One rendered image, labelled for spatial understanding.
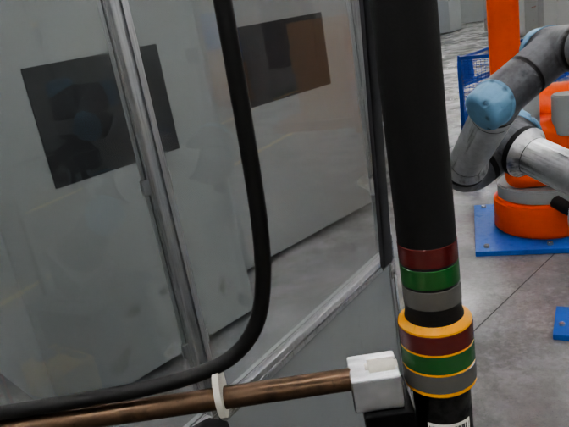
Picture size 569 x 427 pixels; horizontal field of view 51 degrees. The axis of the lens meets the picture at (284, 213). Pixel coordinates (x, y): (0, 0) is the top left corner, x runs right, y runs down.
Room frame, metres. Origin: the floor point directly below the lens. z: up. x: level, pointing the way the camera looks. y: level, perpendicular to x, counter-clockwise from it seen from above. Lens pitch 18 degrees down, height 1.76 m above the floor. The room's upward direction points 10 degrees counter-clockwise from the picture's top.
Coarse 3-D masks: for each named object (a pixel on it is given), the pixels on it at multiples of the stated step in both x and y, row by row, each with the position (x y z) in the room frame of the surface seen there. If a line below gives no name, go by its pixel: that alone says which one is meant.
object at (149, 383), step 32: (224, 0) 0.31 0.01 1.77; (224, 32) 0.31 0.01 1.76; (224, 64) 0.32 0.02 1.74; (256, 160) 0.32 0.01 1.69; (256, 192) 0.31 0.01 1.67; (256, 224) 0.31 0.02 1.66; (256, 256) 0.32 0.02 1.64; (256, 288) 0.32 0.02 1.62; (256, 320) 0.31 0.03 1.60; (224, 352) 0.32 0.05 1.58; (128, 384) 0.33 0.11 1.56; (160, 384) 0.32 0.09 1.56; (192, 384) 0.32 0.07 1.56; (224, 384) 0.33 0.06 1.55; (0, 416) 0.32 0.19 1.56; (224, 416) 0.31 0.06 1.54
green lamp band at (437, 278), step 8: (400, 264) 0.31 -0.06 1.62; (456, 264) 0.30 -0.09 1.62; (400, 272) 0.32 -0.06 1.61; (408, 272) 0.31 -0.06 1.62; (416, 272) 0.30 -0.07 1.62; (424, 272) 0.30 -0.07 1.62; (432, 272) 0.30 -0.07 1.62; (440, 272) 0.30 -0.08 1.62; (448, 272) 0.30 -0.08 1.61; (456, 272) 0.30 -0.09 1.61; (408, 280) 0.31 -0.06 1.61; (416, 280) 0.30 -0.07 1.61; (424, 280) 0.30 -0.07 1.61; (432, 280) 0.30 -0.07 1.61; (440, 280) 0.30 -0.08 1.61; (448, 280) 0.30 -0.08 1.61; (456, 280) 0.30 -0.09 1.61; (416, 288) 0.30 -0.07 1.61; (424, 288) 0.30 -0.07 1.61; (432, 288) 0.30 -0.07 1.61; (440, 288) 0.30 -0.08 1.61
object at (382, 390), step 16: (384, 352) 0.33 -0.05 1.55; (352, 368) 0.32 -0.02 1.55; (352, 384) 0.30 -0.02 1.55; (368, 384) 0.30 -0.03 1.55; (384, 384) 0.30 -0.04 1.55; (400, 384) 0.30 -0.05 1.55; (368, 400) 0.30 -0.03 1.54; (384, 400) 0.30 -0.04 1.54; (400, 400) 0.30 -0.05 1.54; (368, 416) 0.30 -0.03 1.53; (384, 416) 0.30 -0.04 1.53; (400, 416) 0.30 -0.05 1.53
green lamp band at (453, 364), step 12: (468, 348) 0.30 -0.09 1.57; (408, 360) 0.31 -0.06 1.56; (420, 360) 0.30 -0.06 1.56; (432, 360) 0.29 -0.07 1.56; (444, 360) 0.29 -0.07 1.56; (456, 360) 0.29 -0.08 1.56; (468, 360) 0.30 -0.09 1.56; (420, 372) 0.30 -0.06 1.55; (432, 372) 0.29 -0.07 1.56; (444, 372) 0.29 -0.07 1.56; (456, 372) 0.29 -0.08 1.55
